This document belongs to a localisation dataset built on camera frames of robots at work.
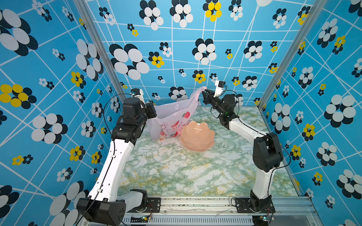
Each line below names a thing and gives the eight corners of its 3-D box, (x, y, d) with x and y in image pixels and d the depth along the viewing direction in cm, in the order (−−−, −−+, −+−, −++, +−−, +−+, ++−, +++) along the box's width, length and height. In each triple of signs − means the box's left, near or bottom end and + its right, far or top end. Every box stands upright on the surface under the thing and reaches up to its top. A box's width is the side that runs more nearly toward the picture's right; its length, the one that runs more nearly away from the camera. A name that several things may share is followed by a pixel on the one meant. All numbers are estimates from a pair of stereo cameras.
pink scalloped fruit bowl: (193, 158, 93) (194, 155, 88) (175, 136, 104) (174, 131, 100) (218, 141, 101) (219, 137, 97) (199, 121, 112) (199, 117, 108)
